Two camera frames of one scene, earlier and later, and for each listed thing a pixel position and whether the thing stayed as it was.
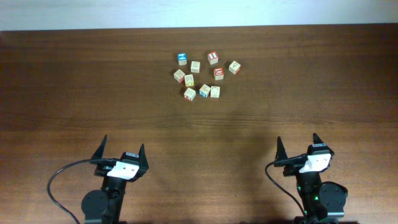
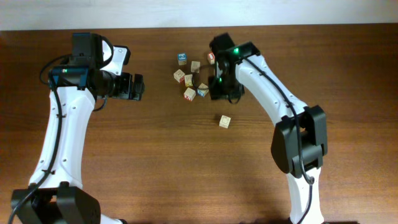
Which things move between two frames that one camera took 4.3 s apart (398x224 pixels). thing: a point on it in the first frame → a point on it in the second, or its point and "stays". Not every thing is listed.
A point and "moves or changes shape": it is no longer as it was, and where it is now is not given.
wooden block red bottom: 189,94 stays
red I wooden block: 212,58 stays
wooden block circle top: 215,91 moves or changes shape
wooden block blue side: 204,91 stays
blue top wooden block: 181,58 stays
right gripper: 290,169 → 225,92
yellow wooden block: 189,80 stays
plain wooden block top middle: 195,66 stays
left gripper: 101,169 → 123,92
